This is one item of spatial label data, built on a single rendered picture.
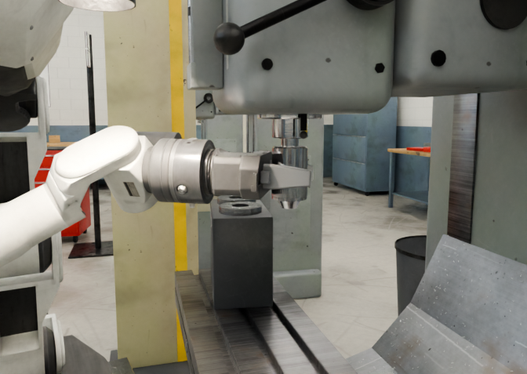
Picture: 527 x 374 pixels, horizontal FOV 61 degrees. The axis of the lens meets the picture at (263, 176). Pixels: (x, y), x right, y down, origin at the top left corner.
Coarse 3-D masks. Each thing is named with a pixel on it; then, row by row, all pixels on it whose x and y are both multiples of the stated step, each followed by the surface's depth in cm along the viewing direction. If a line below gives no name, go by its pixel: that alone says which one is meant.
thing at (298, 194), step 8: (272, 160) 59; (280, 160) 57; (288, 160) 57; (296, 160) 57; (304, 160) 58; (304, 168) 58; (272, 192) 59; (280, 192) 58; (288, 192) 57; (296, 192) 58; (304, 192) 58; (280, 200) 58; (288, 200) 58; (296, 200) 58
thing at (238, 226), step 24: (216, 216) 89; (240, 216) 89; (264, 216) 89; (216, 240) 88; (240, 240) 89; (264, 240) 89; (216, 264) 89; (240, 264) 89; (264, 264) 90; (216, 288) 89; (240, 288) 90; (264, 288) 91
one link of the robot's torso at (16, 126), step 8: (32, 88) 95; (0, 96) 93; (8, 96) 93; (16, 96) 94; (24, 96) 94; (32, 96) 95; (0, 104) 95; (8, 104) 95; (16, 104) 96; (0, 112) 97; (8, 112) 98; (16, 112) 99; (24, 112) 100; (0, 120) 100; (8, 120) 100; (16, 120) 101; (24, 120) 102; (0, 128) 102; (8, 128) 103; (16, 128) 104
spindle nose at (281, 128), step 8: (272, 120) 58; (280, 120) 57; (288, 120) 56; (296, 120) 56; (272, 128) 58; (280, 128) 57; (288, 128) 56; (296, 128) 56; (272, 136) 58; (280, 136) 57; (288, 136) 56; (296, 136) 57
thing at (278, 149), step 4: (272, 148) 58; (276, 148) 57; (280, 148) 57; (284, 148) 57; (288, 148) 57; (292, 148) 57; (296, 148) 57; (300, 148) 57; (304, 148) 58; (272, 152) 58; (276, 152) 58; (280, 152) 57; (284, 152) 57; (288, 152) 57; (292, 152) 57; (296, 152) 57; (300, 152) 57; (304, 152) 58
